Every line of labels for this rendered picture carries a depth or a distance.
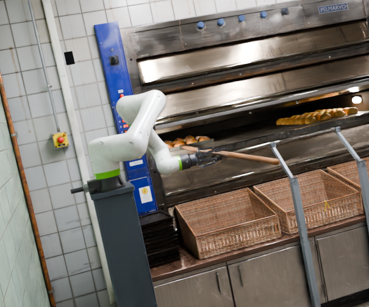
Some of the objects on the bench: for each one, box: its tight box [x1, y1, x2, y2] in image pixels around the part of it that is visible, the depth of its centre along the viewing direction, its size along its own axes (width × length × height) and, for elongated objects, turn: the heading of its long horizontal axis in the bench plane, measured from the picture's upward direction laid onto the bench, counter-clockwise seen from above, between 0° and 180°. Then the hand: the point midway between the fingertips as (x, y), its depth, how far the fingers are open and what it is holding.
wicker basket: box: [253, 169, 364, 235], centre depth 348 cm, size 49×56×28 cm
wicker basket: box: [174, 188, 282, 260], centre depth 335 cm, size 49×56×28 cm
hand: (221, 153), depth 306 cm, fingers open, 3 cm apart
